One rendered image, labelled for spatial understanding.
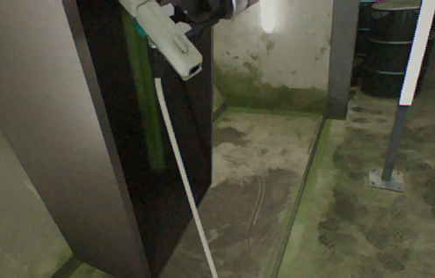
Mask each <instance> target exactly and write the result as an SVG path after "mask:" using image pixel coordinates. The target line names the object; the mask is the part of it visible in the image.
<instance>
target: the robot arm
mask: <svg viewBox="0 0 435 278"><path fill-rule="evenodd" d="M259 1H261V0H163V1H162V2H161V3H160V4H159V5H160V6H161V8H162V9H163V10H164V11H165V12H166V14H167V15H168V16H169V17H170V18H171V20H172V21H173V22H174V23H175V24H176V26H177V27H178V28H179V29H180V31H181V32H182V33H183V34H184V36H186V38H187V39H188V40H190V42H191V43H192V45H193V46H194V45H196V44H197V43H198V42H200V41H202V40H204V39H205V38H206V37H207V31H208V28H210V27H212V26H215V25H217V23H219V21H220V19H225V20H231V19H232V18H233V17H235V16H237V14H240V13H242V12H243V11H244V10H246V9H248V8H250V7H251V6H252V5H253V4H257V3H258V2H259ZM174 12H175V14H174ZM199 34H201V35H200V36H198V35H199ZM196 36H197V38H195V39H194V37H196ZM199 37H201V40H198V41H196V39H198V38H199ZM194 41H196V42H194Z"/></svg>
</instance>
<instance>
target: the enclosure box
mask: <svg viewBox="0 0 435 278"><path fill-rule="evenodd" d="M134 21H135V19H132V18H131V17H130V15H129V14H128V13H127V12H126V11H125V9H124V8H123V7H122V6H121V4H120V3H119V2H118V0H0V130H1V131H2V132H3V134H4V137H5V139H6V140H7V141H8V144H9V145H10V146H11V149H12V150H13V153H14V154H15V155H16V157H17V158H18V161H19V163H20V164H21V165H22V166H23V168H24V171H25V173H26V175H28V177H29V180H30V181H31V182H32V184H33V185H34V188H35V190H36V191H37V193H38V194H39V196H40V198H41V200H42V201H43V202H44V206H46V208H47V210H48V211H49V215H50V216H51V217H52V218H53V219H54V222H55V224H56V226H57V227H58V228H59V230H60V232H61V234H62V235H63V236H64V238H65V241H66V242H67V244H68V245H69V249H70V250H71V251H72V252H73V253H74V255H75V258H76V259H77V260H79V261H82V262H84V263H85V264H87V265H89V266H91V267H95V268H96V269H98V270H100V271H104V272H106V273H107V274H110V275H111V276H115V277H116V278H160V276H161V273H162V271H163V270H164V269H165V267H166V265H167V263H168V261H169V260H170V258H171V255H172V254H173V252H174V251H175V250H176V248H177V245H178V243H179V241H180V239H182V236H183V234H184V233H185V231H186V229H187V226H188V225H189V223H190V222H191V220H192V218H193V213H192V207H191V204H190V202H189V200H188V198H187V192H186V190H185V186H184V183H183V179H182V176H181V173H180V170H179V169H178V161H177V160H176V157H175V155H174V149H173V147H172V144H171V141H170V137H169V132H168V129H167V127H166V124H165V121H164V119H163V112H162V108H161V107H160V103H159V100H158V94H157V91H156V82H155V78H154V77H152V71H151V65H150V64H149V61H148V52H147V45H146V38H145V36H144V37H141V36H140V34H139V33H138V32H137V31H136V30H135V27H136V24H135V22H134ZM194 47H196V48H197V51H198V52H200V53H201V55H202V64H201V68H202V70H201V71H200V72H199V73H197V74H195V75H194V76H192V77H191V78H188V79H187V80H183V78H182V77H181V76H180V75H179V74H178V73H177V72H176V71H175V70H174V68H173V67H172V66H171V65H170V63H169V62H167V59H166V58H165V66H164V67H163V77H161V86H162V90H163V99H164V102H165V105H166V107H167V111H168V114H169V119H170V124H171V126H172V129H173V132H174V136H175V140H176V142H177V146H178V149H179V155H180V157H181V159H182V162H183V165H184V169H185V174H186V177H187V178H188V184H189V187H190V188H191V192H192V198H193V200H194V203H195V206H196V209H197V208H198V207H199V205H200V204H201V203H202V200H203V198H204V197H205V195H206V193H207V190H208V188H209V187H210V186H211V185H212V153H213V91H214V26H212V27H210V28H208V31H207V37H206V38H205V39H204V40H202V41H200V42H198V43H197V44H196V45H194Z"/></svg>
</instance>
